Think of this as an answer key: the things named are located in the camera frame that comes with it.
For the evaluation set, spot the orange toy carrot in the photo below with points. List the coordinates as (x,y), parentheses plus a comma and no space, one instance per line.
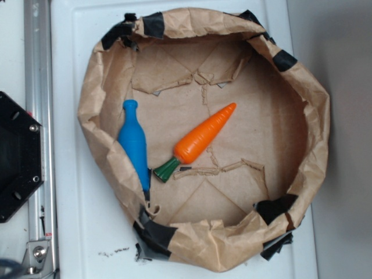
(189,148)

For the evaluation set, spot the blue toy bottle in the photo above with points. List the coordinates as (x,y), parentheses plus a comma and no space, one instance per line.
(132,139)

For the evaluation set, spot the brown paper bag bowl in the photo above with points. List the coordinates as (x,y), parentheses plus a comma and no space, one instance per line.
(249,189)

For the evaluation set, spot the white plastic tray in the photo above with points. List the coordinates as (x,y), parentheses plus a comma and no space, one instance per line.
(96,239)

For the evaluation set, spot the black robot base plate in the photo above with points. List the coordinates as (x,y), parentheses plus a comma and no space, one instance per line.
(21,157)

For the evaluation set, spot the aluminium extrusion rail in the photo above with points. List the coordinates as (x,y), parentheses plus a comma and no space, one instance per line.
(42,216)

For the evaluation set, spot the metal corner bracket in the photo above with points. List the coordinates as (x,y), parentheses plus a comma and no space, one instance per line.
(38,259)

